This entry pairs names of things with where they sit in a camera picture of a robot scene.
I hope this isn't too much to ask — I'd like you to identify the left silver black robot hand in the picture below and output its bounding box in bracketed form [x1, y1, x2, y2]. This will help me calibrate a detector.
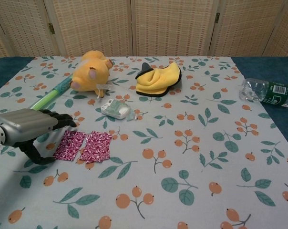
[0, 108, 77, 166]

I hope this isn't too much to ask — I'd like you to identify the giant green blue pen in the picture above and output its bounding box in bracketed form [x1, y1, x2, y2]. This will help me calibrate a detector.
[29, 75, 73, 111]

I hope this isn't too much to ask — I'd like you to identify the orange plush toy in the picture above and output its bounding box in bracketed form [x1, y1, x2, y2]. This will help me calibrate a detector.
[71, 50, 113, 98]

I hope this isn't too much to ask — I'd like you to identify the small green white packet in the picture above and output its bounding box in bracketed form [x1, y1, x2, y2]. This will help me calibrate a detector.
[100, 99, 138, 122]

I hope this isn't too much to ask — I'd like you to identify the yellow black microfiber cloth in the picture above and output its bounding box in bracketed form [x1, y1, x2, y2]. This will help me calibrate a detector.
[135, 62, 182, 97]

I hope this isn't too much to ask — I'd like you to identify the floral print tablecloth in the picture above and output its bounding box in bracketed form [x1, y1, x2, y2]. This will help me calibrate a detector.
[0, 56, 288, 229]

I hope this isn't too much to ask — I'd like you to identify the woven folding screen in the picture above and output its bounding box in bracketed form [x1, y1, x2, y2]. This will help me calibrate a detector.
[0, 0, 288, 58]

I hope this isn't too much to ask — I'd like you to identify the clear plastic water bottle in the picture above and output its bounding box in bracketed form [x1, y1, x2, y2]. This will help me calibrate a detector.
[238, 78, 288, 109]

